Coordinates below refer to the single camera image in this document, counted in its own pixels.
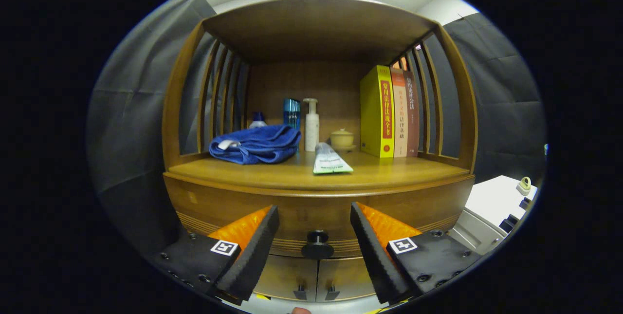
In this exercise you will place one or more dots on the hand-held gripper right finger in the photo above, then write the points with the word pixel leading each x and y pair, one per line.
pixel 377 255

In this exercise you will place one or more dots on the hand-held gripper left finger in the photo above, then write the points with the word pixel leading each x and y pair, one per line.
pixel 253 255

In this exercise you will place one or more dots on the black round drawer knob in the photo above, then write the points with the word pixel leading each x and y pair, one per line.
pixel 317 249

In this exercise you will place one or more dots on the wooden drawer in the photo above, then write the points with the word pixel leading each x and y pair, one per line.
pixel 311 212

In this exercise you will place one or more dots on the white squeeze tube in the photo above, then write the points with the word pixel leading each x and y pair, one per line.
pixel 328 160

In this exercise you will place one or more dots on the wooden cabinet door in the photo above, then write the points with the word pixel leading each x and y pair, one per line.
pixel 345 275
pixel 287 275

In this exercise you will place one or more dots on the wooden countertop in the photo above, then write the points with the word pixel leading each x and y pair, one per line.
pixel 379 173

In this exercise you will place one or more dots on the white drawer unit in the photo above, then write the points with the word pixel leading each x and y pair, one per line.
pixel 491 197

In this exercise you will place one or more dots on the wooden cabinet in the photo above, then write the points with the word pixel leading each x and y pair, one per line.
pixel 316 27

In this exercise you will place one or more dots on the blue towel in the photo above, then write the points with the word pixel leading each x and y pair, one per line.
pixel 258 143

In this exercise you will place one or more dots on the beige lidded teacup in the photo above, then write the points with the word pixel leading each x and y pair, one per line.
pixel 342 138

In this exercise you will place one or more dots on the orange and beige book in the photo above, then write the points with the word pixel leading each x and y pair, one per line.
pixel 400 124

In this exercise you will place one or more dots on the small blue-capped bottle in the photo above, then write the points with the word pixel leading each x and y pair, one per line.
pixel 258 121

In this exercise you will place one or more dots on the brown book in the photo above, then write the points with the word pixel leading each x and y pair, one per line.
pixel 412 124

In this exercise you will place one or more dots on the white pump bottle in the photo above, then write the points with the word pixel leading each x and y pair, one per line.
pixel 311 129

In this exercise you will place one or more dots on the yellow book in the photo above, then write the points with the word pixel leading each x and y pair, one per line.
pixel 372 114

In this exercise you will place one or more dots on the teal bottle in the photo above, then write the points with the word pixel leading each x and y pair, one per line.
pixel 292 112

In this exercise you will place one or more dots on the green tape roll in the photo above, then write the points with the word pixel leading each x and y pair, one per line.
pixel 524 186

